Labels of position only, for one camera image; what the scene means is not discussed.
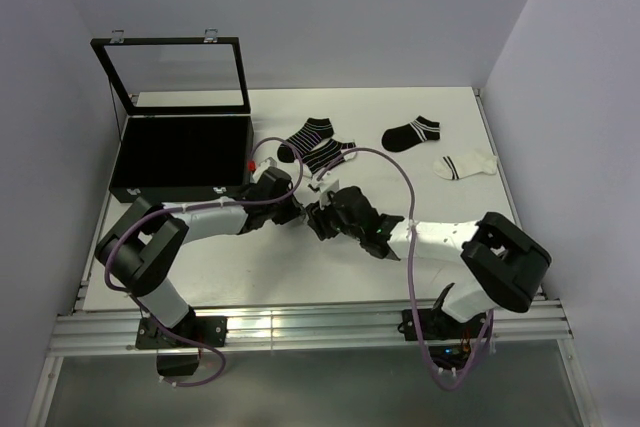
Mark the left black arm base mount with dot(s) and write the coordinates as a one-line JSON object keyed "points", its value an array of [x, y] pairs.
{"points": [[180, 350]]}

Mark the black white-striped sock white toe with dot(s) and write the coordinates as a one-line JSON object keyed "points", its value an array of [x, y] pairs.
{"points": [[332, 151]]}

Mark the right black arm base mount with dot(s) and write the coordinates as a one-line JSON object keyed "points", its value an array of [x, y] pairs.
{"points": [[456, 347]]}

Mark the black glass-panel case lid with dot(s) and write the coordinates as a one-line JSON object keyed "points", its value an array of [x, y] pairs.
{"points": [[175, 76]]}

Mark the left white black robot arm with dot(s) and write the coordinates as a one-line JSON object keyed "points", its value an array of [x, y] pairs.
{"points": [[140, 249]]}

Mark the aluminium front frame rail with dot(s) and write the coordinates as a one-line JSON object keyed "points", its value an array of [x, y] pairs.
{"points": [[357, 325]]}

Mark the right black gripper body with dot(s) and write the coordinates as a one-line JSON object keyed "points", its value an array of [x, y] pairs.
{"points": [[329, 223]]}

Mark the black display case base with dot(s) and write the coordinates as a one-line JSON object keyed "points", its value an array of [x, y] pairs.
{"points": [[182, 158]]}

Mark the black sock with purple stripes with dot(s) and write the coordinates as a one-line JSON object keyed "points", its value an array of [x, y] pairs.
{"points": [[312, 133]]}

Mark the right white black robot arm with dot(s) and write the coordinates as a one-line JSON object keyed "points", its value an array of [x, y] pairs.
{"points": [[506, 265]]}

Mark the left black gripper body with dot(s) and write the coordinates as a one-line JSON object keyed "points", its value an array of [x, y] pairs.
{"points": [[284, 210]]}

